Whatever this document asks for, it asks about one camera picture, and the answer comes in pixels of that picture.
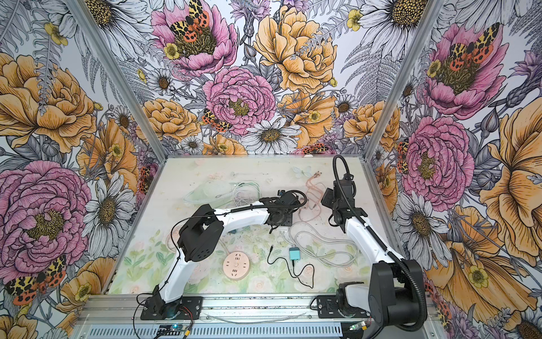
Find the pink usb cable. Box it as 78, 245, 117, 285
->
296, 171, 329, 223

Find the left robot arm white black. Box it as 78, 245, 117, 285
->
141, 190, 308, 321

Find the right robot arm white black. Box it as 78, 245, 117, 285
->
321, 155, 428, 332

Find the teal charger adapter right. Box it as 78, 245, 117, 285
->
289, 247, 301, 261

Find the round pink power socket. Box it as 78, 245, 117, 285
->
222, 251, 250, 281

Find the green circuit board right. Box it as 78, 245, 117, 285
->
349, 321, 368, 332

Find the green circuit board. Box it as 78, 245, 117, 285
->
157, 323, 192, 336
349, 321, 368, 332

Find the green circuit board left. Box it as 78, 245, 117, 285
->
157, 323, 192, 336

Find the white thin cable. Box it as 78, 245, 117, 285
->
230, 183, 261, 208

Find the white power strip cord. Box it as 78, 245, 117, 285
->
281, 220, 361, 268

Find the black cable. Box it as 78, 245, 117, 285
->
266, 245, 316, 290

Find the pink socket cord with plug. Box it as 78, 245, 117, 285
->
167, 226, 187, 255

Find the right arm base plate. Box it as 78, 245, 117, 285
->
311, 295, 369, 319

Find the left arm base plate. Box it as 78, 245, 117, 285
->
141, 295, 203, 321

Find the aluminium front rail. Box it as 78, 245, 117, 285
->
75, 293, 437, 325

